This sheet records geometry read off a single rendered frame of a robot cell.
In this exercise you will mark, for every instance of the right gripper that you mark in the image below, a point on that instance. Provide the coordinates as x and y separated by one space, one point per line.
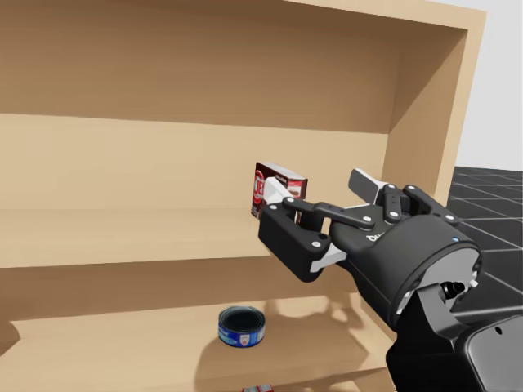
400 257

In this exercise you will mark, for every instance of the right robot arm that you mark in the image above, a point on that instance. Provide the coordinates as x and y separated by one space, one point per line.
441 351

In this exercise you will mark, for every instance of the pale wooden shelf unit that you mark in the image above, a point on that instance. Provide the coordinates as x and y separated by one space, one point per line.
122 163

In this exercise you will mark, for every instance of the brown and white carton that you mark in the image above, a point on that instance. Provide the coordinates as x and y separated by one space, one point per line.
260 191

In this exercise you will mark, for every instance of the blue flat can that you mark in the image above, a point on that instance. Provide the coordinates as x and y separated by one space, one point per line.
241 332

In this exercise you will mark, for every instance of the red carton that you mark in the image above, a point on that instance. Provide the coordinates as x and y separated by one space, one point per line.
257 388

